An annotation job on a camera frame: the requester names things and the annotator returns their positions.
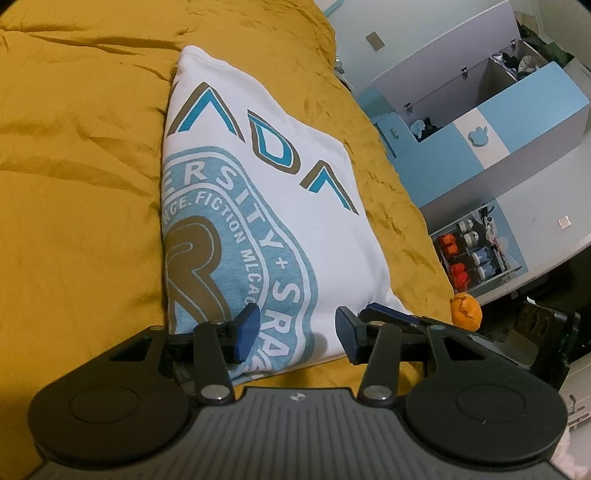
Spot blue and white storage chest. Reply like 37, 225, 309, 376
370, 0, 591, 213

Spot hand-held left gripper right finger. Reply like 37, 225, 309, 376
335, 306, 477, 404

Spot tray of paint bottles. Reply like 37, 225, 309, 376
429, 203, 528, 297

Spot dark crumpled clothes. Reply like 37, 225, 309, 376
491, 45, 551, 83
408, 117, 445, 142

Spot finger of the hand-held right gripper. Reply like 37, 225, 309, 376
359, 302, 468, 342

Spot mustard yellow quilted blanket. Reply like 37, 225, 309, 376
0, 0, 462, 480

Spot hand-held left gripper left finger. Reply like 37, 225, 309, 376
110, 305, 262, 404

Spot orange crumpled ball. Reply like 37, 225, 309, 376
450, 292, 484, 330

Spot white t-shirt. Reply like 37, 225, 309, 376
161, 45, 410, 388

